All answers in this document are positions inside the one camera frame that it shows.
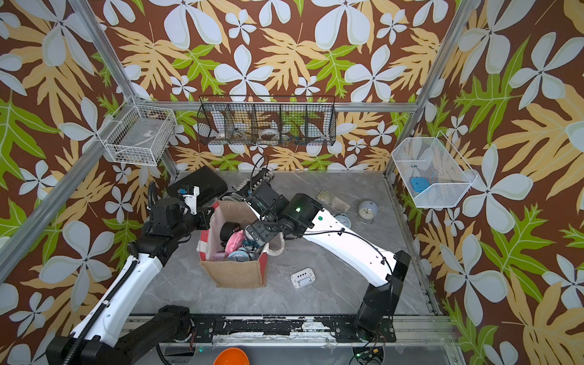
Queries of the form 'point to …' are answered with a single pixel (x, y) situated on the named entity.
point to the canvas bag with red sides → (233, 274)
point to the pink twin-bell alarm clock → (234, 242)
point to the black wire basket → (267, 120)
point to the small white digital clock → (303, 277)
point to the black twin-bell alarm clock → (226, 230)
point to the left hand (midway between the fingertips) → (212, 206)
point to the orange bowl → (230, 356)
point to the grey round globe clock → (368, 209)
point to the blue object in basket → (419, 183)
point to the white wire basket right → (433, 172)
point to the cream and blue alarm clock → (240, 255)
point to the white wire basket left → (137, 134)
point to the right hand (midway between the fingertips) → (261, 223)
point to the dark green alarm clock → (251, 242)
